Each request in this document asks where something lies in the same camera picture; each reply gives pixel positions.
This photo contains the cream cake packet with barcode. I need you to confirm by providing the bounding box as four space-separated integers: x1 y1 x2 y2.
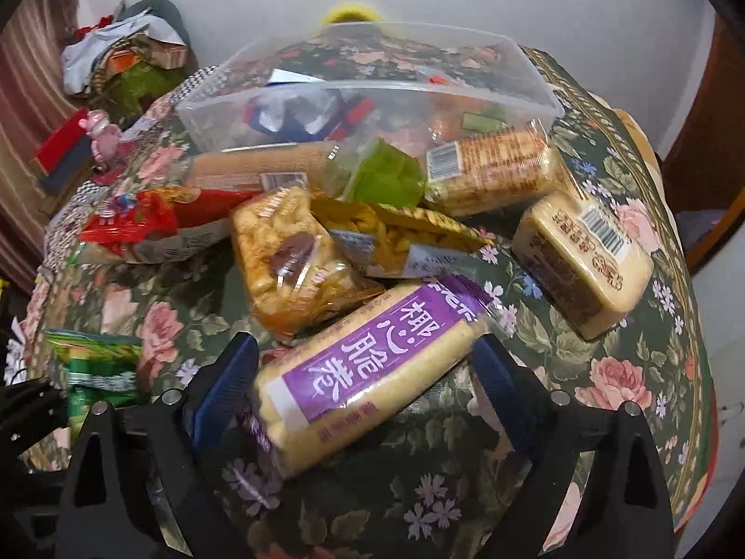
512 189 656 341

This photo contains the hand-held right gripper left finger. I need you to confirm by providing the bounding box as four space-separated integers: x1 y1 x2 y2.
55 332 260 559

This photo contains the beige blanket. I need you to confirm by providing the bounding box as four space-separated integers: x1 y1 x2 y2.
611 108 664 176

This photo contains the checkered cloth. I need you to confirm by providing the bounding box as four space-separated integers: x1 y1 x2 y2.
49 64 228 245

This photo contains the puffed rice snack packet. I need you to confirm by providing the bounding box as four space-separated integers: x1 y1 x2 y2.
230 186 385 339

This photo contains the blue white snack packet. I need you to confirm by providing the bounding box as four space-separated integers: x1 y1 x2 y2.
244 70 350 141

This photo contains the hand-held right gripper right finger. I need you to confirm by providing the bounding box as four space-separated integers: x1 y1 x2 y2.
471 332 676 559

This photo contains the striped brown curtain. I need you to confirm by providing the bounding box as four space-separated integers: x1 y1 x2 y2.
0 0 82 298

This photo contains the red box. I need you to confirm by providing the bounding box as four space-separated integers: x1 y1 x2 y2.
35 108 94 193

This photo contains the pile of clothes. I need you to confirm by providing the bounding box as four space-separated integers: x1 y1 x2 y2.
61 0 190 117

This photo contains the pink plush toy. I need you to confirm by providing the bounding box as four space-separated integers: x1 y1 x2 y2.
78 110 126 164

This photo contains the red snack packet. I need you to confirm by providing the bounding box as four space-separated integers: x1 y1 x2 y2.
78 186 257 263

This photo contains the floral green blanket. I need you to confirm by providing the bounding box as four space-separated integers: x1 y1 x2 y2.
23 29 717 559

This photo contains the green snack packet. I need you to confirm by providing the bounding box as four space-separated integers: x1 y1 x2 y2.
47 329 146 426

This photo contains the long brown biscuit packet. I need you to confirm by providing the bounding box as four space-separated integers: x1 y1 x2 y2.
186 140 344 193

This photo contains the wooden door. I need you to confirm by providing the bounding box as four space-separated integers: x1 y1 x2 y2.
664 12 745 280

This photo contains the green jelly cup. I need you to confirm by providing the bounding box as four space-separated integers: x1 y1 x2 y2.
343 136 426 207

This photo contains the purple label cracker packet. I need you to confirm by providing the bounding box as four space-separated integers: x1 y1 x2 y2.
241 276 513 478

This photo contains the clear plastic container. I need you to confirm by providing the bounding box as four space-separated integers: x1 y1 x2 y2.
175 22 565 146

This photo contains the yellow noodle snack packet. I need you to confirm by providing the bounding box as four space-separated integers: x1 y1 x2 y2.
311 195 495 280

